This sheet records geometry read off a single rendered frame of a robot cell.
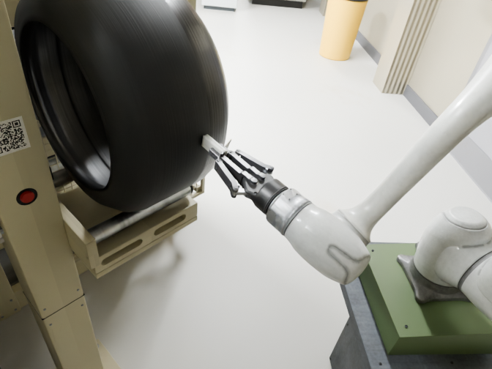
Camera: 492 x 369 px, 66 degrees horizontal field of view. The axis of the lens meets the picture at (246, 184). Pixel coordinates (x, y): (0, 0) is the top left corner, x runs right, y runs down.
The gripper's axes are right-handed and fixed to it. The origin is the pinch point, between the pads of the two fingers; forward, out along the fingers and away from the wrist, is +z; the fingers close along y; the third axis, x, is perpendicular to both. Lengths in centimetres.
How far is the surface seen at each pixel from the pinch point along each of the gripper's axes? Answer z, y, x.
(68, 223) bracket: 19.0, 27.7, 27.0
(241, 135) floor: 109, -157, 136
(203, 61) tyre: 10.9, -3.6, -15.3
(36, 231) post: 21.3, 34.7, 27.4
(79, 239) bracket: 12.8, 28.1, 26.5
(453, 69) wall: 22, -323, 68
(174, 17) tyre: 19.3, -1.4, -21.8
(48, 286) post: 18, 36, 48
